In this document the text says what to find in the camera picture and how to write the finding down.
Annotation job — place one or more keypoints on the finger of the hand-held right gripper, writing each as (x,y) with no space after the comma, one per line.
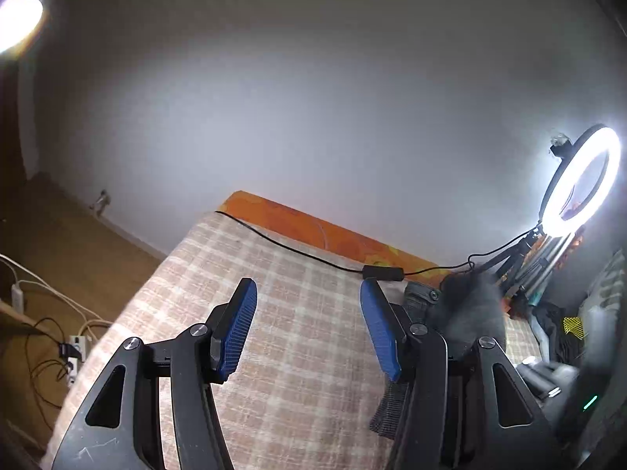
(539,379)

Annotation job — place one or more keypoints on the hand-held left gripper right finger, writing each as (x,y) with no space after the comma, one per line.
(383,335)

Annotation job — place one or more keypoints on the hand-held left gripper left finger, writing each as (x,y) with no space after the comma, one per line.
(238,333)

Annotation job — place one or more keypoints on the dark grey pants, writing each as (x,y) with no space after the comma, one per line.
(417,303)

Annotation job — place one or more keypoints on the beige checked blanket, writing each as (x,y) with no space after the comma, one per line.
(299,352)

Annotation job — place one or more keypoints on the yellow mesh item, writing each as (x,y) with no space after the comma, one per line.
(574,326)

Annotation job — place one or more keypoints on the orange patterned bed sheet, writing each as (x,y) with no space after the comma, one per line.
(303,223)

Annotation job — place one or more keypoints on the white power strip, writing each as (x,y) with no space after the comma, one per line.
(78,357)

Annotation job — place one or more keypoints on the white charger adapter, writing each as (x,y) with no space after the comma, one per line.
(18,297)

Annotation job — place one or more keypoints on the bright round lamp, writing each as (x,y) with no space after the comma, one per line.
(17,22)

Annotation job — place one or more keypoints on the small wall fixture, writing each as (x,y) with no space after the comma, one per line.
(101,201)

